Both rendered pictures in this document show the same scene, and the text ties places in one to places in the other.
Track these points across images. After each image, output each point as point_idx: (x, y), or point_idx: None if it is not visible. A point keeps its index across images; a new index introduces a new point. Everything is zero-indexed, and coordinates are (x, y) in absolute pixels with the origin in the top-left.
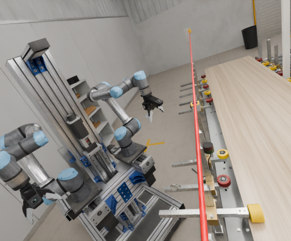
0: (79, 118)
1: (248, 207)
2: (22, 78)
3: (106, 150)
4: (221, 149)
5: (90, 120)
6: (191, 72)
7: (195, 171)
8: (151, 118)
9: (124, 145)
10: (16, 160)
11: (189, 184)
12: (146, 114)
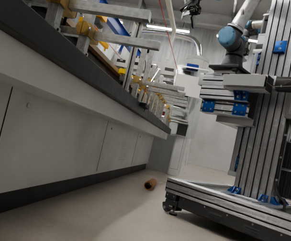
0: (263, 15)
1: (133, 75)
2: None
3: (258, 63)
4: (123, 68)
5: (268, 19)
6: None
7: (155, 74)
8: (191, 24)
9: None
10: (247, 31)
11: (161, 89)
12: (197, 19)
